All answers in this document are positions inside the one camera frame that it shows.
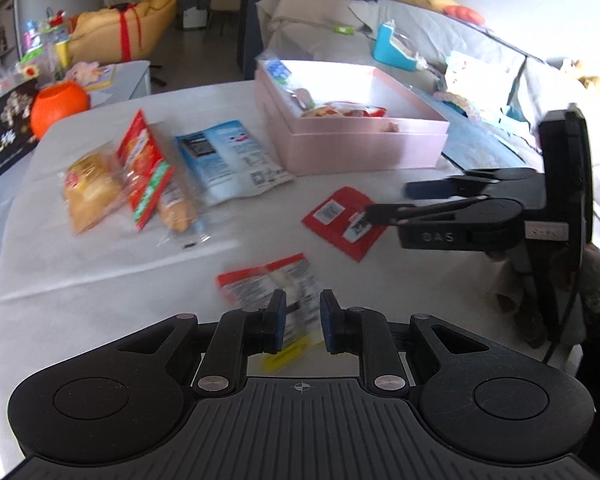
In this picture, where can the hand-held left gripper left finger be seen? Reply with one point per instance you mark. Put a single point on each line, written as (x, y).
(279, 320)

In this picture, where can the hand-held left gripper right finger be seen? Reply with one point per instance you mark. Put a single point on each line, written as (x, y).
(328, 320)

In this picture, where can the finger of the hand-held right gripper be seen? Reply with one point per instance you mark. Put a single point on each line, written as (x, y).
(390, 212)
(427, 190)

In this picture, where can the red snack packet clear window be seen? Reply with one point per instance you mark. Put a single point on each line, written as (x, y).
(260, 280)

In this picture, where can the red packet white labels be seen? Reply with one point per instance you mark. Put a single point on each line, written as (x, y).
(335, 230)

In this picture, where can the pink box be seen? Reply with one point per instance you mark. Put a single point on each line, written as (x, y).
(360, 152)

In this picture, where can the red snack packet white oval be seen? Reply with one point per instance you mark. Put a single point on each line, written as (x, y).
(360, 110)

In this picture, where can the clear bread packet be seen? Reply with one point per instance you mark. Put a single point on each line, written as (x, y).
(177, 207)

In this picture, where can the red green stick snack packet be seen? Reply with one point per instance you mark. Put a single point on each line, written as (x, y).
(142, 160)

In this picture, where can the bread packet yellow red label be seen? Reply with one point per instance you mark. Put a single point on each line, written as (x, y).
(92, 192)

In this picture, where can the person's right hand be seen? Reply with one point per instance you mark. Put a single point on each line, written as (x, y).
(517, 290)

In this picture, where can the blue cartoon blister pack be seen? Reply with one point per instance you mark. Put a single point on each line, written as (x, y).
(480, 145)

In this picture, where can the beige plush toy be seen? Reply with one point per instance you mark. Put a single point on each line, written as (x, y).
(590, 82)

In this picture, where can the white cartoon card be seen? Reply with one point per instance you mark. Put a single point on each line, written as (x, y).
(480, 75)

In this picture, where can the white tablecloth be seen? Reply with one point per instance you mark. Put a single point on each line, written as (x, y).
(130, 270)

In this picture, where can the orange cushion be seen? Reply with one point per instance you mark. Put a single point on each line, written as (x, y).
(464, 14)

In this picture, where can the dark blue partition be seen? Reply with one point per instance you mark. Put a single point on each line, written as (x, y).
(260, 20)

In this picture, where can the white stand base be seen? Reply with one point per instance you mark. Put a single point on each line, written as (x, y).
(197, 17)

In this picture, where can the white side table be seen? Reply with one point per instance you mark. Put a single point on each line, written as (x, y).
(130, 80)

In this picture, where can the yellow picture book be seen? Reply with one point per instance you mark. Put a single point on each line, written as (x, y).
(105, 77)

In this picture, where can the orange pumpkin container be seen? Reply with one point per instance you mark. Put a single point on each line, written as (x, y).
(60, 107)

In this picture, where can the pink plush toy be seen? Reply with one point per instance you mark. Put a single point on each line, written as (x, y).
(85, 71)

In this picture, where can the red ribbon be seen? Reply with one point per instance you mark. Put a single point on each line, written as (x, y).
(125, 35)

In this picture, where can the black bag white print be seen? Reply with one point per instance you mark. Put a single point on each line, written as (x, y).
(5, 140)

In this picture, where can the yellow armchair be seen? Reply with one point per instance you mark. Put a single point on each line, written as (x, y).
(100, 30)

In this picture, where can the green white box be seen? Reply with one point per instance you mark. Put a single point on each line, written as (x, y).
(28, 67)

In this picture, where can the clear bottle red toy lid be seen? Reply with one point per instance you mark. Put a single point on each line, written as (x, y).
(55, 30)

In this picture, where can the pink water bottle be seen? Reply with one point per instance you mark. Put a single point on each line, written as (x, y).
(31, 40)

